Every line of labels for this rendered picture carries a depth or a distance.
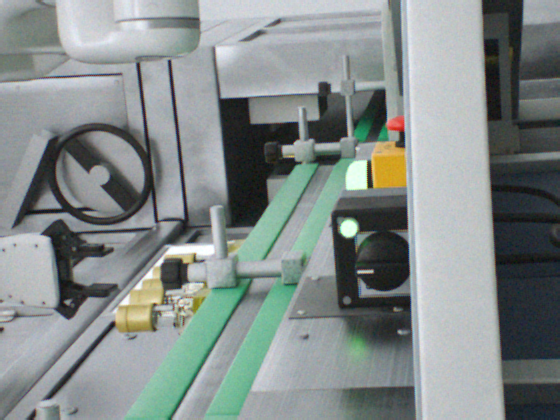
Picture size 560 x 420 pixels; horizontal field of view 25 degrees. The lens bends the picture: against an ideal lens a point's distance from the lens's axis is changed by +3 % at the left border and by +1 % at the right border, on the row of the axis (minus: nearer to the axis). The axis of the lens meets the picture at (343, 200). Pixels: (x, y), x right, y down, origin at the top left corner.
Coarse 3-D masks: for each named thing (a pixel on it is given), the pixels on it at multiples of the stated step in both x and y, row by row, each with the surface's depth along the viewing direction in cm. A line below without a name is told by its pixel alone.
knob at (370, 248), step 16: (368, 240) 96; (384, 240) 95; (400, 240) 96; (368, 256) 95; (384, 256) 95; (400, 256) 95; (368, 272) 94; (384, 272) 94; (400, 272) 94; (384, 288) 95
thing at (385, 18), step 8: (384, 8) 171; (384, 16) 171; (384, 24) 171; (384, 32) 171; (384, 40) 171; (384, 48) 171; (392, 48) 172; (384, 56) 172; (392, 56) 172; (384, 64) 172; (392, 64) 173; (384, 72) 173; (392, 72) 173; (392, 80) 173; (392, 88) 173; (392, 96) 173; (392, 104) 173; (392, 112) 173; (392, 136) 174
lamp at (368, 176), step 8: (368, 160) 128; (352, 168) 127; (360, 168) 127; (368, 168) 127; (352, 176) 127; (360, 176) 127; (368, 176) 127; (352, 184) 127; (360, 184) 127; (368, 184) 126
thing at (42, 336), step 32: (320, 160) 329; (256, 192) 295; (160, 224) 260; (128, 256) 236; (0, 320) 215; (32, 320) 215; (64, 320) 200; (0, 352) 200; (32, 352) 186; (64, 352) 187; (0, 384) 174; (32, 384) 174; (0, 416) 164
